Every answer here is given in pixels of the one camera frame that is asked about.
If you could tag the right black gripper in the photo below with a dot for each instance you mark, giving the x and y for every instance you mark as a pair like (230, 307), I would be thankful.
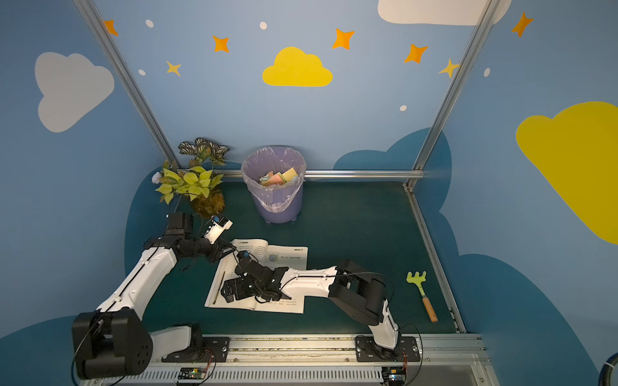
(240, 285)

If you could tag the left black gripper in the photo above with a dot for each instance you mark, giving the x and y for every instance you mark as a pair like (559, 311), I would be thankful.
(218, 251)

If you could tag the magazine book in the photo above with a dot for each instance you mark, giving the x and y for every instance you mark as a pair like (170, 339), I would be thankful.
(272, 256)

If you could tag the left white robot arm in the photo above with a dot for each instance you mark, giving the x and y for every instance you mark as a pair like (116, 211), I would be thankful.
(112, 340)

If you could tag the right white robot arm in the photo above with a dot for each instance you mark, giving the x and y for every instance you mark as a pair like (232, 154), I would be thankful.
(359, 293)

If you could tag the discarded sticky notes pile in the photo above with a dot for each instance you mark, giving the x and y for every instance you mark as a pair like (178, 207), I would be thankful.
(279, 178)

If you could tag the potted green plant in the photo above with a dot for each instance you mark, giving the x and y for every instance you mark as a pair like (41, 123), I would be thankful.
(199, 184)

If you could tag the clear plastic bin liner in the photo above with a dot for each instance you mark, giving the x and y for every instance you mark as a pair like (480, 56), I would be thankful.
(270, 190)

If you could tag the purple trash bin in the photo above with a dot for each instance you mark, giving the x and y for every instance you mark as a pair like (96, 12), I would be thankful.
(277, 200)

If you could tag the left circuit board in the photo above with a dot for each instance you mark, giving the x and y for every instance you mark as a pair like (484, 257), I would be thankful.
(192, 374)

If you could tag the circuit board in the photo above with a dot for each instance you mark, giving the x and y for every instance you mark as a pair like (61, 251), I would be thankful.
(192, 374)
(393, 376)

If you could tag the green toy rake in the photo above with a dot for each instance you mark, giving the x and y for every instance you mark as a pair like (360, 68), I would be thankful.
(418, 279)

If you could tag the right circuit board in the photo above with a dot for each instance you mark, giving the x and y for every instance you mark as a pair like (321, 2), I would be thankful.
(393, 376)

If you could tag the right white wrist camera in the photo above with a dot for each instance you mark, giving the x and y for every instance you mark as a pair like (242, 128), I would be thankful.
(245, 255)

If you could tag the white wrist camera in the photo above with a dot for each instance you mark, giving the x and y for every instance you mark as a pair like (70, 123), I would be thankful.
(217, 225)
(245, 255)

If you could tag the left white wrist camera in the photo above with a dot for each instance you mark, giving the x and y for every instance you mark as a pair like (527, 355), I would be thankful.
(217, 225)

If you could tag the aluminium frame back bar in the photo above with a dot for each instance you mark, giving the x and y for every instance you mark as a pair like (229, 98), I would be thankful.
(340, 174)

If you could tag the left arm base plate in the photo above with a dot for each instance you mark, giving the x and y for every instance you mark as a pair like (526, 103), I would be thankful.
(210, 349)

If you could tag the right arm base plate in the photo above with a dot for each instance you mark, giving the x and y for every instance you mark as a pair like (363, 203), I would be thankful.
(407, 349)

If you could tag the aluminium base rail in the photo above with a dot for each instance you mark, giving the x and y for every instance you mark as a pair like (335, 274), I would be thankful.
(326, 360)

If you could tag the left aluminium frame post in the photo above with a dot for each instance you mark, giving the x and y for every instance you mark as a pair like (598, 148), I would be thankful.
(92, 17)

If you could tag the aluminium frame post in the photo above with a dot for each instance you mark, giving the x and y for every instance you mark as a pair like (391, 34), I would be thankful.
(92, 17)
(470, 54)

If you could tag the right aluminium frame post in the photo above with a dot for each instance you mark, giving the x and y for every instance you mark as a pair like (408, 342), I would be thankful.
(470, 54)

